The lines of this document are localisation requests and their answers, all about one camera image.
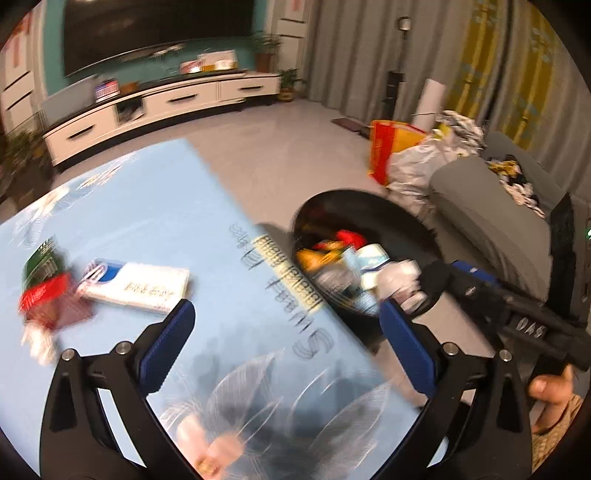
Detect patterned clothes pile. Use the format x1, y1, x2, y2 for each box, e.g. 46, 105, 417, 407
487, 154, 548, 217

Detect orange and yellow bag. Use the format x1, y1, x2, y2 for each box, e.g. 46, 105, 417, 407
368, 119, 428, 185

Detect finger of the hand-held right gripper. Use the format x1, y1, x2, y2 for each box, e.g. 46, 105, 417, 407
450, 260, 509, 301
416, 262, 497, 324

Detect white blue tissue packet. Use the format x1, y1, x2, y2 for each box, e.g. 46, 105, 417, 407
76, 259, 191, 315

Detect white plastic bag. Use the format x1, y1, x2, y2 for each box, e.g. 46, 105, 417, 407
387, 134, 467, 204

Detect person's right hand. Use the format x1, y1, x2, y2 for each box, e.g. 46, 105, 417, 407
526, 367, 575, 432

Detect clear printed plastic bag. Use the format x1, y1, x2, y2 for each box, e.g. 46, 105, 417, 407
376, 261, 428, 315

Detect yellow snack bag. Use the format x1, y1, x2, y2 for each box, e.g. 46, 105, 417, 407
295, 231, 365, 273

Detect white television cabinet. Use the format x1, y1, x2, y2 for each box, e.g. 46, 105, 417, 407
41, 69, 282, 168

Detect red and white box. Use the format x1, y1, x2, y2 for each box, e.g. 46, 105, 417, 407
95, 79, 121, 101

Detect yellow patterned curtain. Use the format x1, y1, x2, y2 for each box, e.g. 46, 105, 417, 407
450, 0, 568, 153

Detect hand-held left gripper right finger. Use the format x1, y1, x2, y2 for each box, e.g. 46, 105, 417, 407
379, 298, 534, 480

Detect grey curtain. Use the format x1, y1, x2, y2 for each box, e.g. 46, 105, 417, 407
305, 0, 462, 116

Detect cluster of potted plants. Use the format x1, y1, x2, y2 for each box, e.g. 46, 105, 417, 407
0, 129, 47, 195

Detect small potted plant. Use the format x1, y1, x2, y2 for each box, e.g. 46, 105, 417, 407
277, 68, 305, 103

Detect white paper roll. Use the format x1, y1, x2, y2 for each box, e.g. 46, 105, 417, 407
412, 78, 446, 134

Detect red snack wrapper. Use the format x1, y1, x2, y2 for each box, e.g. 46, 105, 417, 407
18, 272, 98, 330

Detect grey sofa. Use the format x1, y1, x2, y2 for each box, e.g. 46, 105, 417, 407
429, 131, 573, 319

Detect grey flat panel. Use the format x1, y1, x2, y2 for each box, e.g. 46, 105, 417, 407
41, 85, 100, 121

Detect green snack packet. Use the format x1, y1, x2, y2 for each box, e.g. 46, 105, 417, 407
23, 235, 70, 289

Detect person's right forearm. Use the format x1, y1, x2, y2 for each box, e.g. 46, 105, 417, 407
531, 394, 585, 476

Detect tall potted plant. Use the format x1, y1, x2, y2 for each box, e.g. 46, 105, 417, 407
252, 32, 282, 73

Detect blue floral tablecloth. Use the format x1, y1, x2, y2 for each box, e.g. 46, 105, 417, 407
0, 138, 432, 480

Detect black trash bin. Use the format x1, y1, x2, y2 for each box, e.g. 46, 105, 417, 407
292, 188, 444, 352

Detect black television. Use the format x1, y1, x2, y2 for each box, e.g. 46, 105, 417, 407
62, 0, 257, 78

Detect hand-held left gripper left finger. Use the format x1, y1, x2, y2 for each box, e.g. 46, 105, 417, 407
39, 298, 197, 480

